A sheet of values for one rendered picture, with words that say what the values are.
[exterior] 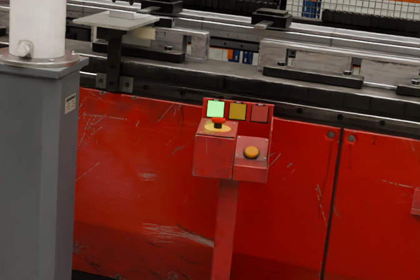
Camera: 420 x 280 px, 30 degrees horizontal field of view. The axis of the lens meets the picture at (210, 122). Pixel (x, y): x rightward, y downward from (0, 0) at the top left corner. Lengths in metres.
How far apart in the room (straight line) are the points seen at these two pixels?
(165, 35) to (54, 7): 0.86
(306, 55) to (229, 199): 0.53
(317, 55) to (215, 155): 0.53
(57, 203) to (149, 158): 0.75
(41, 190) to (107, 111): 0.79
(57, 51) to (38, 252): 0.45
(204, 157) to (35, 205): 0.52
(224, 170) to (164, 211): 0.50
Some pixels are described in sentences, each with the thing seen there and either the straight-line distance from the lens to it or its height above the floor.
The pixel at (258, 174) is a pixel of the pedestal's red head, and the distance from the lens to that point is 2.08.
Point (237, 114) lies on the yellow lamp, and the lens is 2.20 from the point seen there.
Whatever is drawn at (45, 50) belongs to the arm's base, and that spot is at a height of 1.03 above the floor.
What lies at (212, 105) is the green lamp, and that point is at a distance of 2.20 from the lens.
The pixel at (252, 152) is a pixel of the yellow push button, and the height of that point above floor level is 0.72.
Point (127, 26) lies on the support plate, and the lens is 2.30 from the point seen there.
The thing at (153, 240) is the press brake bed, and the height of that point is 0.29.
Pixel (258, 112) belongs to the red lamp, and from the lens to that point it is 2.19.
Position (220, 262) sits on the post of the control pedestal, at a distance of 2.25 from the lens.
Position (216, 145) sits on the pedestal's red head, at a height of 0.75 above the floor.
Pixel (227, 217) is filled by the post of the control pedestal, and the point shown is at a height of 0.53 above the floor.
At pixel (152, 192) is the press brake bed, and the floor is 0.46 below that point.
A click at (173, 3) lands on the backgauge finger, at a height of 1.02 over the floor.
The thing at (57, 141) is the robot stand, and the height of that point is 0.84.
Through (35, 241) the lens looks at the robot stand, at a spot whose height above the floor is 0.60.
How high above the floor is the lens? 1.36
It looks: 15 degrees down
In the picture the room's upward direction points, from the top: 5 degrees clockwise
